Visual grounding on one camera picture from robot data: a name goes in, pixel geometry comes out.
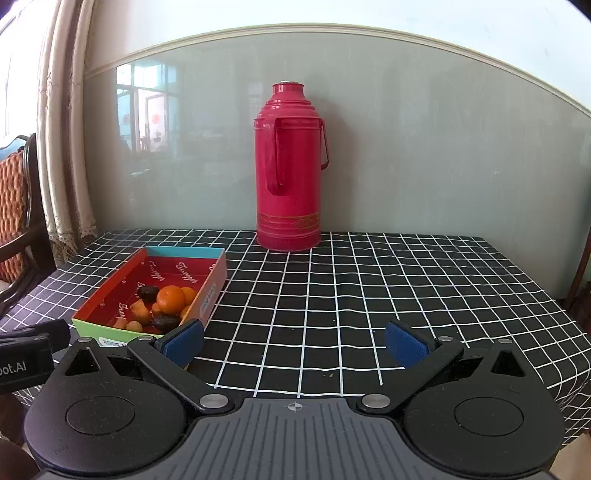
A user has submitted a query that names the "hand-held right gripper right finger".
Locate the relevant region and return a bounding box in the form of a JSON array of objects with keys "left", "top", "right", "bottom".
[{"left": 356, "top": 320, "right": 533, "bottom": 414}]

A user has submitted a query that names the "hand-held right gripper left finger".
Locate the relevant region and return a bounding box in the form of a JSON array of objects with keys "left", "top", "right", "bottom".
[{"left": 58, "top": 319, "right": 236, "bottom": 414}]

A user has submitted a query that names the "red cardboard box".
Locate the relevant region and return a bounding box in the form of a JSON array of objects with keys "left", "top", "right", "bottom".
[{"left": 71, "top": 246, "right": 228, "bottom": 371}]

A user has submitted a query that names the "black white checked tablecloth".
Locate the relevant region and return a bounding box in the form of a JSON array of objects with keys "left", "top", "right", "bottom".
[{"left": 0, "top": 228, "right": 591, "bottom": 444}]

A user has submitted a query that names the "wooden sofa with orange cushions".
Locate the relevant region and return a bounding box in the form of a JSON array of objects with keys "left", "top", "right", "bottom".
[{"left": 0, "top": 134, "right": 57, "bottom": 315}]

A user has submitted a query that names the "brown wooden furniture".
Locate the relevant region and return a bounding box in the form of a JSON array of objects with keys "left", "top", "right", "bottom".
[{"left": 563, "top": 239, "right": 591, "bottom": 326}]

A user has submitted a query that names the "pink thermos flask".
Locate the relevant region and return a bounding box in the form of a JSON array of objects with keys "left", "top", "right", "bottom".
[{"left": 254, "top": 80, "right": 330, "bottom": 252}]

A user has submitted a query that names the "beige curtain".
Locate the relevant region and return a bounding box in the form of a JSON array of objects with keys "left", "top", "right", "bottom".
[{"left": 36, "top": 0, "right": 101, "bottom": 267}]

